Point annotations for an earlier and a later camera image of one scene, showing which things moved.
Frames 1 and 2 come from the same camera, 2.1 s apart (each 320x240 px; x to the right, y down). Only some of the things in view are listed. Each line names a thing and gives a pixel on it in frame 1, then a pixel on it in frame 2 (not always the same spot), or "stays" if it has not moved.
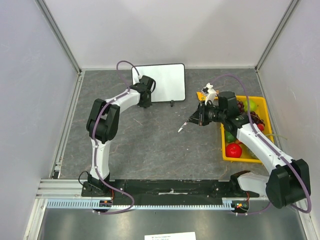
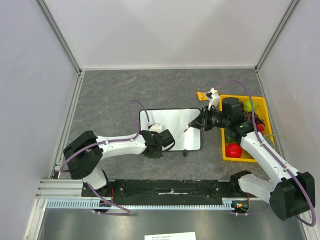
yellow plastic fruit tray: (246, 155) stays
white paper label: (180, 236) stays
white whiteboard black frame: (170, 81) → (176, 121)
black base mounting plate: (166, 192) stays
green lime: (229, 137) stays
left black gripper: (149, 104) → (158, 155)
